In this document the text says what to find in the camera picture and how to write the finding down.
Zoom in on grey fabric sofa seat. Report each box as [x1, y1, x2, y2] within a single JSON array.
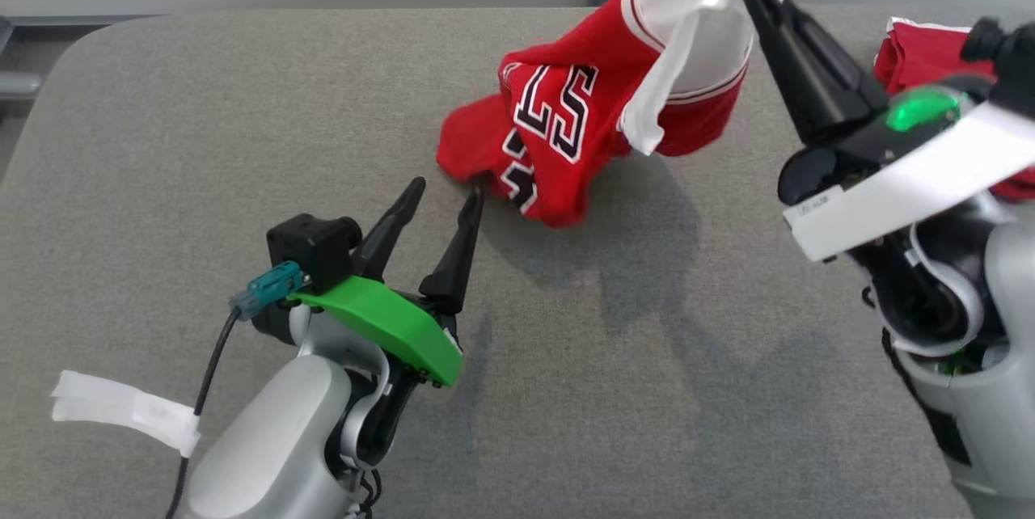
[[0, 6, 1035, 519]]

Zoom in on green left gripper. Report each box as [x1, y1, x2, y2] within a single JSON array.
[[251, 176, 487, 390]]

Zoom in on teal camera cable connector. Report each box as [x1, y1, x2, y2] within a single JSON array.
[[229, 261, 306, 320]]

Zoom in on red jersey with white sleeves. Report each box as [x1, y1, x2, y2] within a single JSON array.
[[435, 0, 787, 229]]

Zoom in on red shorts with white stripes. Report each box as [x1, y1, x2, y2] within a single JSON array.
[[872, 16, 1035, 203]]

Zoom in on white cable tape flag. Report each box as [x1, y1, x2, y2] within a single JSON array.
[[51, 370, 201, 458]]

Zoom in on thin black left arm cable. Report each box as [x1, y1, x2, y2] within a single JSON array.
[[164, 309, 243, 519]]

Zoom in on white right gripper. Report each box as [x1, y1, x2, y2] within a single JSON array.
[[737, 0, 1035, 264]]

